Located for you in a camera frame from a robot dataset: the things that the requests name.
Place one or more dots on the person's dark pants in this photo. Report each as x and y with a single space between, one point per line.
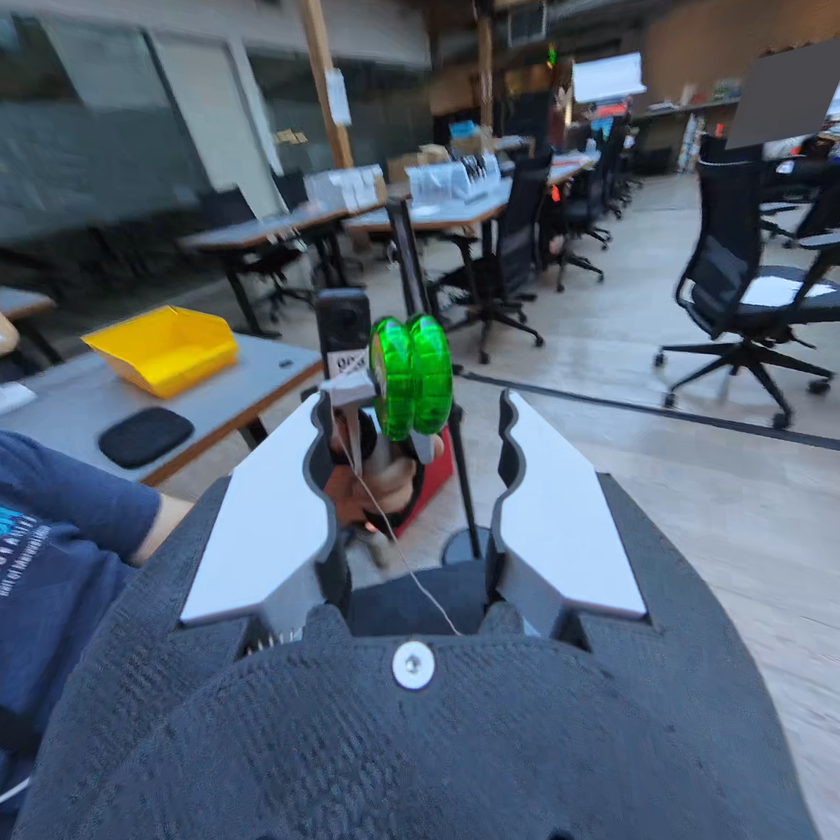
380 610

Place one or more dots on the green yoyo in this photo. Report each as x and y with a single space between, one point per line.
410 380

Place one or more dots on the white paper sign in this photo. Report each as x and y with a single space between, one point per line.
339 97

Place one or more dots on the black wrist rest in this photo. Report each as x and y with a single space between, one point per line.
145 436

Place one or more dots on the white rolled sheet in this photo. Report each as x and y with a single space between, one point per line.
607 77

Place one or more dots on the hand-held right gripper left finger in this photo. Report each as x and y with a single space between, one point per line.
262 525

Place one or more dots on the red container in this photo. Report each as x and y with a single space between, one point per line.
436 476

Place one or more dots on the black floor stand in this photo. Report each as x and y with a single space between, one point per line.
410 262

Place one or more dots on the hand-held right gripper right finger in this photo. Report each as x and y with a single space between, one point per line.
571 525

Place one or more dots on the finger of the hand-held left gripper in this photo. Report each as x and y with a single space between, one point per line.
351 388
425 449

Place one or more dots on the black office chair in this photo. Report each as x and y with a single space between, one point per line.
512 262
728 275
587 210

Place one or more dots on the wooden post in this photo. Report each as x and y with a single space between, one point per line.
325 85

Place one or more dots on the clear plastic organizer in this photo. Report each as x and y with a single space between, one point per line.
446 182

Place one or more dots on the grey desk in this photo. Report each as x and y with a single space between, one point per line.
262 374

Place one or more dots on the stack of white boxes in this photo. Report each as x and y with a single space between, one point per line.
348 186

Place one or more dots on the yellow plastic bin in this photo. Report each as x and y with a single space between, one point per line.
164 348

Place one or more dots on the person's left hand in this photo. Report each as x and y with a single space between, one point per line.
380 489

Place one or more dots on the person's blue shirt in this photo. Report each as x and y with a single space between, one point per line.
65 499

